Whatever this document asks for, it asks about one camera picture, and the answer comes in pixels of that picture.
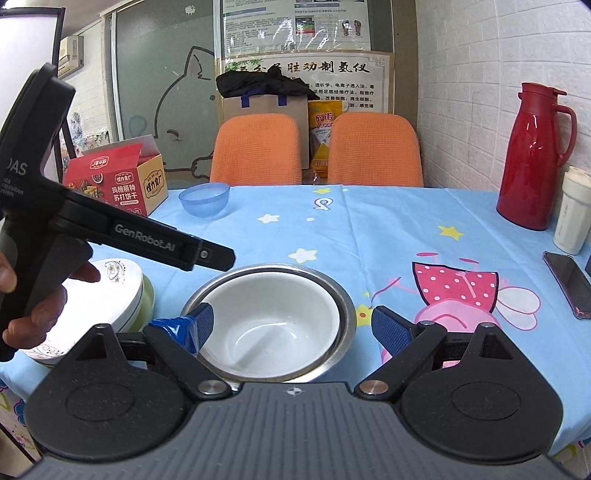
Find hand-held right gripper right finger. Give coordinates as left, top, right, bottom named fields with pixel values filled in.
left=355, top=305, right=525, bottom=400

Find frosted glass door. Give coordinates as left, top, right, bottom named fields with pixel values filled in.
left=113, top=0, right=222, bottom=176

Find red thermos jug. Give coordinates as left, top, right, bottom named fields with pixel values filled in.
left=496, top=82, right=578, bottom=232

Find red cracker box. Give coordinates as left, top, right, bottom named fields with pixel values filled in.
left=62, top=135, right=169, bottom=217

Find green plastic plate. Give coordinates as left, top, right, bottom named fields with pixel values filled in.
left=34, top=271, right=156, bottom=370

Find white ceramic bowl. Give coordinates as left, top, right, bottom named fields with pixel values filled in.
left=187, top=272, right=345, bottom=377

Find person's left hand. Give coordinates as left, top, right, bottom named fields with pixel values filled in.
left=0, top=251, right=101, bottom=352

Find white air conditioner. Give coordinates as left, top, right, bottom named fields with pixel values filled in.
left=58, top=36, right=85, bottom=78

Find white tumbler cup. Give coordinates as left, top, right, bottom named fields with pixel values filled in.
left=553, top=166, right=591, bottom=256

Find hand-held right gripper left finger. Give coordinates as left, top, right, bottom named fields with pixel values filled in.
left=76, top=302, right=234, bottom=402

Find white plate with floral rim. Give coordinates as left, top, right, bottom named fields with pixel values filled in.
left=21, top=339, right=71, bottom=367

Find floral printed bag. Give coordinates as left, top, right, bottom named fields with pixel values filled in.
left=0, top=406, right=43, bottom=468

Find yellow snack packet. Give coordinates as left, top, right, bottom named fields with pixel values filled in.
left=308, top=99, right=345, bottom=178

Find orange chair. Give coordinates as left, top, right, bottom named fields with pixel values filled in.
left=210, top=114, right=303, bottom=186
left=327, top=113, right=424, bottom=188

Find framed wall poster with calligraphy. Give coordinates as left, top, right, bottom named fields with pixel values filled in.
left=221, top=50, right=395, bottom=116

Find blue cartoon pig tablecloth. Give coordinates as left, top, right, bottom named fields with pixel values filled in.
left=0, top=185, right=591, bottom=467

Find black cloth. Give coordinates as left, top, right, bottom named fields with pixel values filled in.
left=216, top=70, right=319, bottom=101

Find laminated wall poster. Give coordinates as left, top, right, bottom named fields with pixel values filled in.
left=222, top=0, right=372, bottom=52

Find white plate with small print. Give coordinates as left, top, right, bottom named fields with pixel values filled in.
left=60, top=258, right=145, bottom=335

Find stainless steel bowl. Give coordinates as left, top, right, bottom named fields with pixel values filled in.
left=180, top=263, right=358, bottom=384

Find colourful printed bag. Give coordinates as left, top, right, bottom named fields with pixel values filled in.
left=67, top=111, right=112, bottom=160

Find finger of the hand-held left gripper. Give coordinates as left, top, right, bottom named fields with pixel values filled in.
left=178, top=235, right=236, bottom=274

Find black metal frame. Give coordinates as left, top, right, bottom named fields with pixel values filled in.
left=50, top=8, right=77, bottom=162

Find smartphone in clear case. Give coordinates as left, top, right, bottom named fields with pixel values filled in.
left=542, top=250, right=591, bottom=320

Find blue translucent bowl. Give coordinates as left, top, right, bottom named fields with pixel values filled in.
left=178, top=182, right=230, bottom=219

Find brown paper bag blue handles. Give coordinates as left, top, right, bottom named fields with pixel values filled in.
left=222, top=93, right=309, bottom=169

